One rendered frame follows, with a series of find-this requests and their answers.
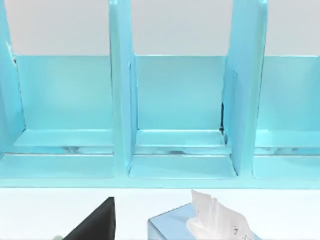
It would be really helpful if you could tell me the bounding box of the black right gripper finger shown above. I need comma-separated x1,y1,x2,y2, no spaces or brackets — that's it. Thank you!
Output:
61,196,116,240

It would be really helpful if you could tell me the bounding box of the blue tissue box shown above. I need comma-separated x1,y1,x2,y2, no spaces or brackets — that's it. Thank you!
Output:
147,189,263,240

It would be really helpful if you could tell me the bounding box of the light blue rack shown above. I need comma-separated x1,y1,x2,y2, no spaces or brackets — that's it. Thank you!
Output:
0,0,320,190

